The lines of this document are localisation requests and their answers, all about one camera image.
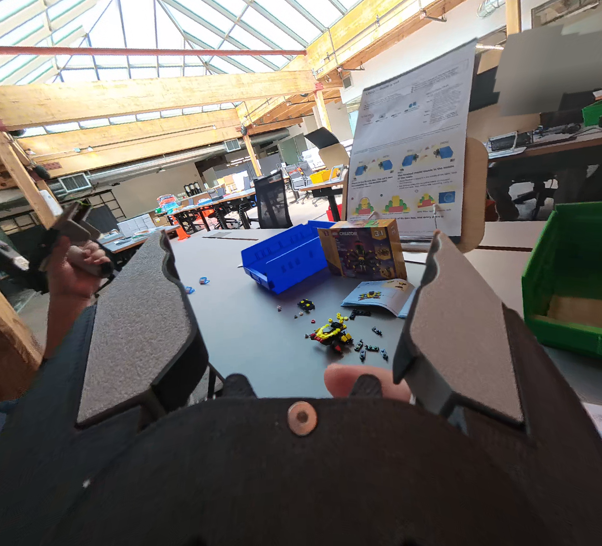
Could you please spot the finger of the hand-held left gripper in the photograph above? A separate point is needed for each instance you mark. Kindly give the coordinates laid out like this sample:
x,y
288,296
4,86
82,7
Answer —
x,y
12,260

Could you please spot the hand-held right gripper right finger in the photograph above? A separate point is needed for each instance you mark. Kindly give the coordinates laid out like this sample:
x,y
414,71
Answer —
x,y
463,329

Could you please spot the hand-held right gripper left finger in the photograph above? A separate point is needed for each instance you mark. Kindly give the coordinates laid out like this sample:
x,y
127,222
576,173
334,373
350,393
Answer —
x,y
131,320

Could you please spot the black lego leg assembly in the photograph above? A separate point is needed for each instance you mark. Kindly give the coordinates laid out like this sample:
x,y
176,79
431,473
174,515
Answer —
x,y
305,305

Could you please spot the person's left forearm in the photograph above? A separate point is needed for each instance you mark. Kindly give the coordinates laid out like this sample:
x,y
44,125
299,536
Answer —
x,y
61,329

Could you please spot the purple yellow lego set box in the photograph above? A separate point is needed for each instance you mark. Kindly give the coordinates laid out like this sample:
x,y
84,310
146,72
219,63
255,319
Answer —
x,y
362,249

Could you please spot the black yellow lego spider body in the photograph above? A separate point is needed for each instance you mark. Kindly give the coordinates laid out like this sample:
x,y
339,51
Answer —
x,y
331,334

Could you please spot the person's left hand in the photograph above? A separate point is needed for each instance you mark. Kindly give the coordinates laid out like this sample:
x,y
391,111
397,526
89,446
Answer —
x,y
70,278

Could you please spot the person's right hand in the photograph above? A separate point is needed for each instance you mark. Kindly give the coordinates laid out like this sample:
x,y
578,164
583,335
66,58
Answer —
x,y
343,379

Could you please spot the light blue instruction booklet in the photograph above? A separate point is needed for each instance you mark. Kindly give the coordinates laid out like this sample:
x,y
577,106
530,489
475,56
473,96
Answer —
x,y
381,296

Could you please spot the orange traffic cone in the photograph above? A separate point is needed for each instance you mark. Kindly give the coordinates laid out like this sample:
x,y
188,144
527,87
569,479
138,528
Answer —
x,y
181,231

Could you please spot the stack of colourful packets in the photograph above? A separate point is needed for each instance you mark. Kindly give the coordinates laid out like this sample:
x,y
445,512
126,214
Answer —
x,y
168,202

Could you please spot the large green plastic bin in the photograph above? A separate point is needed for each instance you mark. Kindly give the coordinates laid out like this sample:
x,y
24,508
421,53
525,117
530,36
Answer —
x,y
564,245

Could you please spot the wooden display board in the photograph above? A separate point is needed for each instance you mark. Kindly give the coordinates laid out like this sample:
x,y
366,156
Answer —
x,y
475,198

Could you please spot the row of dark desks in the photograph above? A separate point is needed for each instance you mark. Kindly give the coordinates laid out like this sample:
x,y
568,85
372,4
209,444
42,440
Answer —
x,y
211,207

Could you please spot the blue plastic bin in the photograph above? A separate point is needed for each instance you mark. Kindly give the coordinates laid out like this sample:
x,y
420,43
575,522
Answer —
x,y
282,259

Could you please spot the red plastic bin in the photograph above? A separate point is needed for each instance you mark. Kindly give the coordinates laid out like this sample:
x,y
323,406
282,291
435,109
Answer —
x,y
335,212

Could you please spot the black mesh office chair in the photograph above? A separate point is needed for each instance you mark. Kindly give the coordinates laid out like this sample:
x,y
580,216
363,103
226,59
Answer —
x,y
270,200

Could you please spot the printed instruction poster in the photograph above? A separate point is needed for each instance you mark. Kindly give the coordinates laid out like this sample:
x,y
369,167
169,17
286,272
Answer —
x,y
414,146

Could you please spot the wooden edged desk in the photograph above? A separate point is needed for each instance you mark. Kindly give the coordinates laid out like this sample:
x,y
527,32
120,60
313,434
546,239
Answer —
x,y
541,151
324,187

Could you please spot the yellow plastic bin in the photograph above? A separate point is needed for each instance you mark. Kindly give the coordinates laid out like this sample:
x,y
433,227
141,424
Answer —
x,y
320,176

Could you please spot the white wall vent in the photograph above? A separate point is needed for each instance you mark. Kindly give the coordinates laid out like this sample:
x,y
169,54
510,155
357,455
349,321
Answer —
x,y
75,182

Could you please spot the silver air duct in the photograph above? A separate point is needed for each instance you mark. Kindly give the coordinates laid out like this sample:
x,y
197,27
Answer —
x,y
188,162

